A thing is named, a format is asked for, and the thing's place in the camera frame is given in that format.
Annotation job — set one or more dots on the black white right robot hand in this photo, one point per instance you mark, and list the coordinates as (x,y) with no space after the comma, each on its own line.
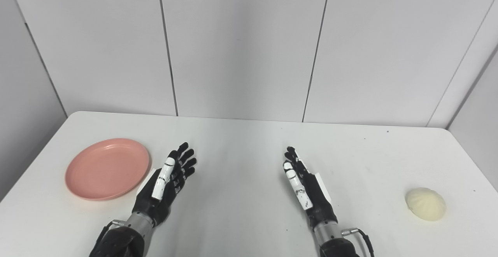
(307,189)

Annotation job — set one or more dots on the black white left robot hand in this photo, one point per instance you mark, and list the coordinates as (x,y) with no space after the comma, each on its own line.
(163,189)

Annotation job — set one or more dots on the pink round plate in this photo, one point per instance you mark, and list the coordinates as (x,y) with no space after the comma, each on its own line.
(107,169)

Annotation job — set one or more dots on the white steamed bun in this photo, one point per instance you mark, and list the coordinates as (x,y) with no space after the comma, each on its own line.
(425,204)

